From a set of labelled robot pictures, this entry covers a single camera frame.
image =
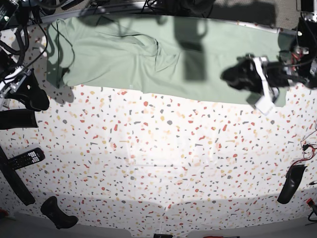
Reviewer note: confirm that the light green T-shirt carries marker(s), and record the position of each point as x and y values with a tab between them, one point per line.
176	56

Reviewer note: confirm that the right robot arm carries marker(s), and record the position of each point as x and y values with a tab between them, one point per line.
15	16

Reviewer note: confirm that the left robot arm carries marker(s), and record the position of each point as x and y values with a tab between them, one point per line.
301	58

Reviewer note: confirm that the black TV remote control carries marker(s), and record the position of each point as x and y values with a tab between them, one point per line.
26	159

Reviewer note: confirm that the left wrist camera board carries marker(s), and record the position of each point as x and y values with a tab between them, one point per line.
264	105

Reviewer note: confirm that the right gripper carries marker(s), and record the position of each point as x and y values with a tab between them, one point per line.
21	84

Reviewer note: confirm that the black game controller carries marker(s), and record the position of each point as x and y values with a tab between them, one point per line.
51	210

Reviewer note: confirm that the black curved handle right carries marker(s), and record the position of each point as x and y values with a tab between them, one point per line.
293	180

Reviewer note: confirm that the long black bar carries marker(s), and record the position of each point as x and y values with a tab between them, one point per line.
15	181

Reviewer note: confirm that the black curved handle left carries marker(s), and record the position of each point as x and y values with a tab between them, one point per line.
17	118

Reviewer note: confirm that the small black box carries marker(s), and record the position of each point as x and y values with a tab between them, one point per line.
162	236

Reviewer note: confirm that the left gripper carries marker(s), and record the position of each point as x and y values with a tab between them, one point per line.
260	76

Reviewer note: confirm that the black curved handle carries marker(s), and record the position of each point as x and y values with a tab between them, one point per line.
293	180
17	118

